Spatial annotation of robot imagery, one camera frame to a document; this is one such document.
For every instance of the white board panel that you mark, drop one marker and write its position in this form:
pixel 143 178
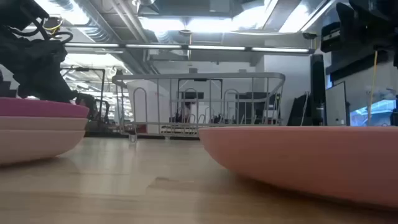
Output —
pixel 335 104

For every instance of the black leaning panel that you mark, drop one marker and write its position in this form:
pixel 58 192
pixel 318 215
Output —
pixel 298 110

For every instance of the pale pink plate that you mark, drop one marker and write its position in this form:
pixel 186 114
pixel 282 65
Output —
pixel 34 144

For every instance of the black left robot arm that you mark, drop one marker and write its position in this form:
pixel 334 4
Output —
pixel 18 12

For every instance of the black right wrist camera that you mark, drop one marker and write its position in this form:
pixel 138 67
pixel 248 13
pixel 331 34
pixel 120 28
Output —
pixel 330 35

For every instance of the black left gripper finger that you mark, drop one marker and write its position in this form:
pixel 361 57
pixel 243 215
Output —
pixel 84 99

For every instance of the white tube light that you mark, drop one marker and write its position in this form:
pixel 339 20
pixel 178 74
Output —
pixel 93 45
pixel 217 48
pixel 154 46
pixel 280 49

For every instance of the beige plate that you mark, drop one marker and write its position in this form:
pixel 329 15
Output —
pixel 40 123

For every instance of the black tall column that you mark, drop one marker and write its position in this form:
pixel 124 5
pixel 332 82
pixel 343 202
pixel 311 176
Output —
pixel 318 90

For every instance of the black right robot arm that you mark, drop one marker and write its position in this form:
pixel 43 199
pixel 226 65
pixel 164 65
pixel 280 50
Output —
pixel 379 7

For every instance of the magenta pink plate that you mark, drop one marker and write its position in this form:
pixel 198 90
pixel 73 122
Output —
pixel 311 155

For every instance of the white translucent utensil holder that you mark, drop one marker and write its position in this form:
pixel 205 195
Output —
pixel 152 105

